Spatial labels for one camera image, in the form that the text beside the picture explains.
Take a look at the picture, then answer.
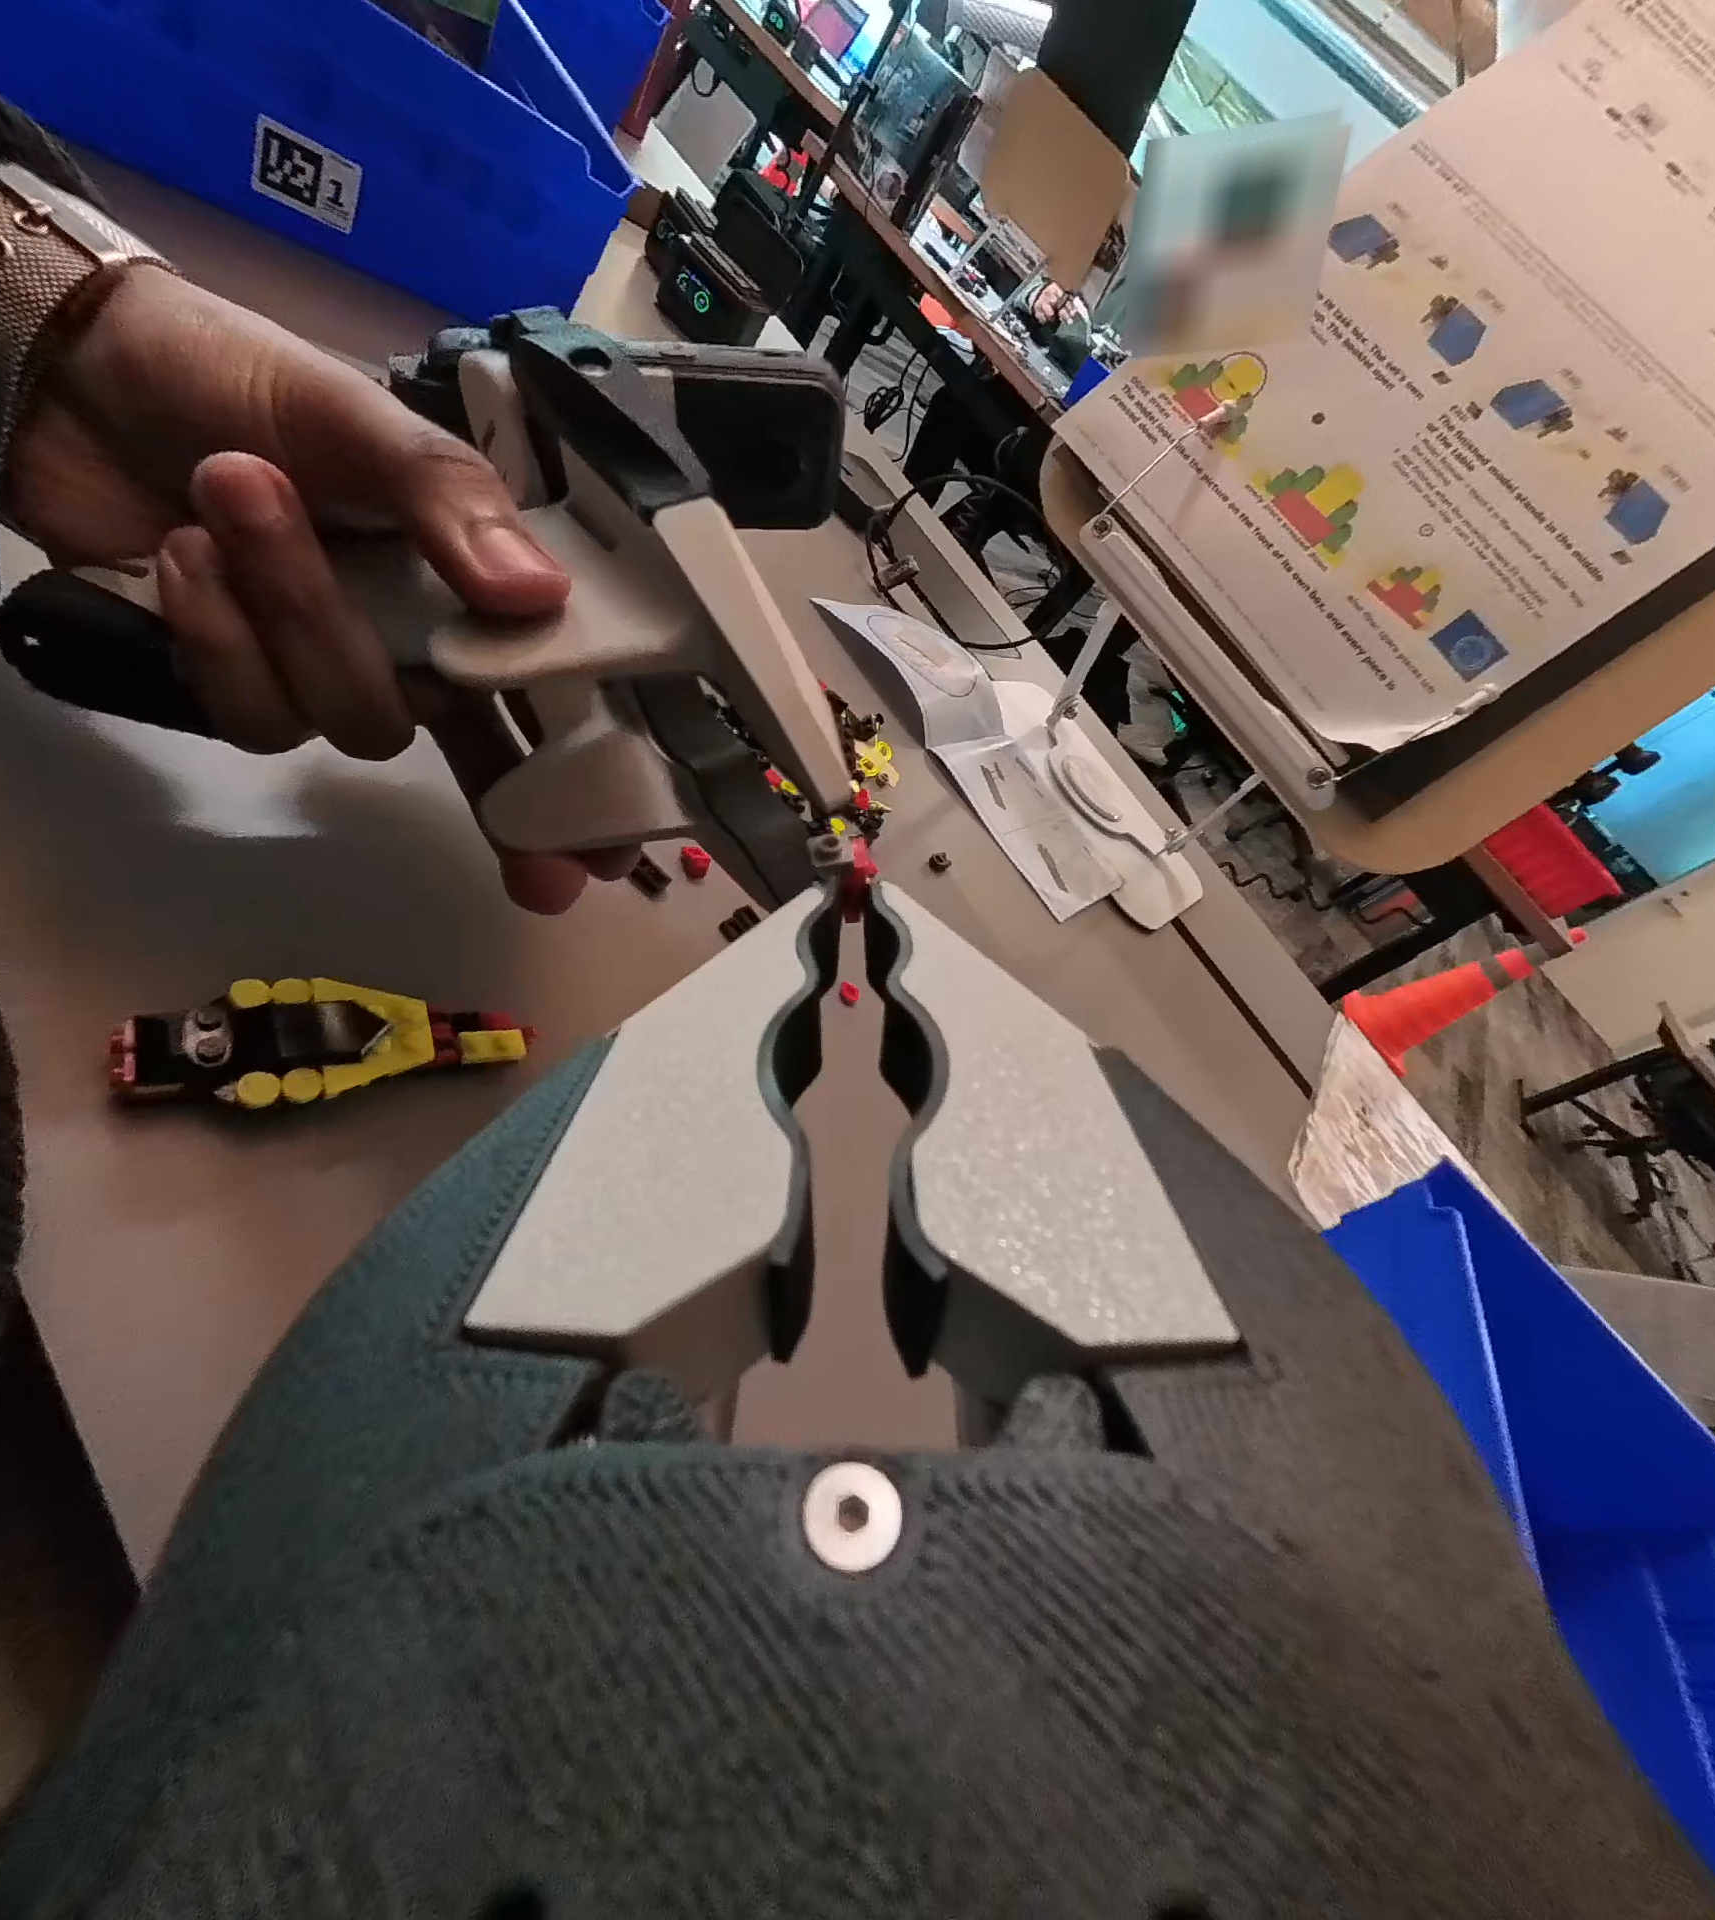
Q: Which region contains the beige panel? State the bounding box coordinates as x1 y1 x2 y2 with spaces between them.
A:
980 67 1134 298

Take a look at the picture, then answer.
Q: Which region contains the wooden top table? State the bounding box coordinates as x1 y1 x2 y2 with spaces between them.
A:
684 0 1102 426

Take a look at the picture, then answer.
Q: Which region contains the black device green light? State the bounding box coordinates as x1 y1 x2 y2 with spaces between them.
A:
652 165 802 351

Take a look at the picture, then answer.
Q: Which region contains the person's left hand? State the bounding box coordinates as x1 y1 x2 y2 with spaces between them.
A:
7 271 644 919

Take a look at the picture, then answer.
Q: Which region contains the red grey lego end piece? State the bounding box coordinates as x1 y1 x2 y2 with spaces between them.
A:
804 833 884 920

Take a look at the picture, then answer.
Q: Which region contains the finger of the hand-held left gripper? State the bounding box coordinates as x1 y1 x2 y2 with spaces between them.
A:
642 679 830 906
652 498 862 829

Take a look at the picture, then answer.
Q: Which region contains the pile of lego pieces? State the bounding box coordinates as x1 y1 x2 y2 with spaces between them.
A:
630 682 904 944

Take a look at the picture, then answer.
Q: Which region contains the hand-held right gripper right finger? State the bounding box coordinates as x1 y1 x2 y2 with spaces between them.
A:
862 883 1244 1446

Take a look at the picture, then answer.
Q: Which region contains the lego instruction booklet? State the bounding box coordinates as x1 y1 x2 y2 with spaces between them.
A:
812 597 1126 922

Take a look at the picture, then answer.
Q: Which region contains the grey wristwatch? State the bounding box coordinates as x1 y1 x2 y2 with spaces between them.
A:
0 163 180 595

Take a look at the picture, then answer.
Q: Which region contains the black frame table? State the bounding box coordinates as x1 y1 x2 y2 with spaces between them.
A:
1518 1002 1715 1296

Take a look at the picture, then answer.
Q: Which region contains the yellow red lego car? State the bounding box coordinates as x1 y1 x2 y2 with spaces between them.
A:
108 975 538 1113

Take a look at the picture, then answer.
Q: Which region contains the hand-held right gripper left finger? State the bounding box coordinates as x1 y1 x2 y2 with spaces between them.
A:
464 884 824 1412

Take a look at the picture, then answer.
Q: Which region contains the printed instruction sheet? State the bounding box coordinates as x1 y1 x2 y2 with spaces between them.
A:
1052 0 1715 753

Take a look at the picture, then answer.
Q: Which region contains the red padded seat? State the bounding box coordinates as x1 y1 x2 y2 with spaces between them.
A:
1484 803 1628 920

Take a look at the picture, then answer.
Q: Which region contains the blue bin with white tag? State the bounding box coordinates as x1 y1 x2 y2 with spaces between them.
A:
0 0 642 324

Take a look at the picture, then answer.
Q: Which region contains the orange plastic object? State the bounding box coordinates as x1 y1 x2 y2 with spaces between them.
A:
1340 927 1590 1078

